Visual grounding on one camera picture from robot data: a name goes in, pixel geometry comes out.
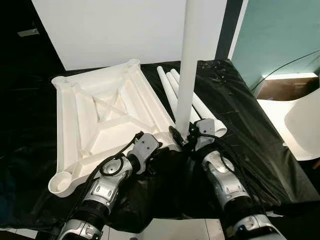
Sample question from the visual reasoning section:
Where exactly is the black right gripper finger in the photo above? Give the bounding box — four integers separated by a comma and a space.
169, 125, 186, 149

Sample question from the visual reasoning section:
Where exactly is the white plastic table top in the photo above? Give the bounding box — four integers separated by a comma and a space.
48, 58, 193, 198

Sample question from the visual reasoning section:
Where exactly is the black table cloth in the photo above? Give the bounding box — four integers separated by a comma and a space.
0, 59, 320, 233

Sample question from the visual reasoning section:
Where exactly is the white shell chair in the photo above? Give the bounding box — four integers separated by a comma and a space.
257, 87, 320, 162

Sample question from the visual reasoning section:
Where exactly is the large white backdrop panel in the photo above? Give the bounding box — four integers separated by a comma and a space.
31, 0, 227, 71

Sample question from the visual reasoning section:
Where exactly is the small grey metal plate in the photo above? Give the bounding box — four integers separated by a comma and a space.
17, 28, 40, 37

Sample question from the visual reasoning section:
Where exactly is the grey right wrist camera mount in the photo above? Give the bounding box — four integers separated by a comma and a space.
192, 119, 216, 150

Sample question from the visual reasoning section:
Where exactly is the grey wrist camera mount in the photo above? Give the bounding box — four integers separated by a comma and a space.
131, 132, 162, 175
192, 119, 216, 150

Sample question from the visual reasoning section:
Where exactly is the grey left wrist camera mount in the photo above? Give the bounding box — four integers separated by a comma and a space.
131, 132, 162, 175

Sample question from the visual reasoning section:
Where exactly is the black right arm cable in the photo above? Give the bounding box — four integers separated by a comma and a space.
192, 131, 271, 211

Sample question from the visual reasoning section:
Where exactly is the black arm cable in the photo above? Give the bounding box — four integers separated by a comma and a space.
65, 131, 145, 226
192, 131, 271, 211

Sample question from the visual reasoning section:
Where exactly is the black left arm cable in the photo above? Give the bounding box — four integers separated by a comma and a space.
65, 131, 145, 226

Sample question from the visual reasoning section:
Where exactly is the thin black wall cable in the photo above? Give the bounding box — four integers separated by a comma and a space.
252, 49, 320, 93

